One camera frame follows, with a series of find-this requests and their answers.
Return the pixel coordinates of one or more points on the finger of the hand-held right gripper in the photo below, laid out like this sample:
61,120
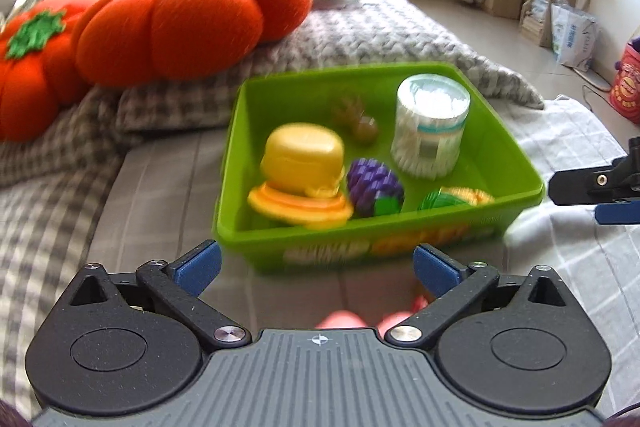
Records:
580,187
617,214

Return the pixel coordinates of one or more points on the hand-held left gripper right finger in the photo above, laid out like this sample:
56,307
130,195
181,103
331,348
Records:
435,272

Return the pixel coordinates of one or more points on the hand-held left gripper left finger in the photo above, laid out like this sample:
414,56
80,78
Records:
200,264

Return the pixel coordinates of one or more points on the green plastic box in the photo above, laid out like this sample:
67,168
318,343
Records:
240,237

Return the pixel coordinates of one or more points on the toy corn cob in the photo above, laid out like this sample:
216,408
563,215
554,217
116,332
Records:
460,197

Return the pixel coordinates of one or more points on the pink pig toy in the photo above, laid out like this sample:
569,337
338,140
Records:
345,321

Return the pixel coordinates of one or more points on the purple toy grapes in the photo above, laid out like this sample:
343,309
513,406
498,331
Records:
370,182

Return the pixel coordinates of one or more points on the orange toy lid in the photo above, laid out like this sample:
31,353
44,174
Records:
300,209

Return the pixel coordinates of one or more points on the cotton swab container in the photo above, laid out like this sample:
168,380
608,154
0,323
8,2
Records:
430,127

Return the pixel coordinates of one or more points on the yellow toy pot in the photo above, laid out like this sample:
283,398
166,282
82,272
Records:
300,157

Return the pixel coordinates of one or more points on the amber toy octopus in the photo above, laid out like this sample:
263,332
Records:
357,122

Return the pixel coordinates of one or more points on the grey grid bed sheet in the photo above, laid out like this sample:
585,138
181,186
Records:
565,267

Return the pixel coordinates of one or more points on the red printed bag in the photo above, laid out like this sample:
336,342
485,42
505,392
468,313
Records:
627,82

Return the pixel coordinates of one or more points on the white paper bag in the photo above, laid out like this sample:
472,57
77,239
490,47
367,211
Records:
575,37

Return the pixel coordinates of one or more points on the grey checked quilt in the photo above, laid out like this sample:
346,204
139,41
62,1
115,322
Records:
40,267

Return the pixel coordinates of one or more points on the grey checked pillow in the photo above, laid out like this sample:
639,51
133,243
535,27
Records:
55,147
360,37

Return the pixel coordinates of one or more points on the orange pumpkin cushion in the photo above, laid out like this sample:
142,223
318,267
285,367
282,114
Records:
30,82
190,27

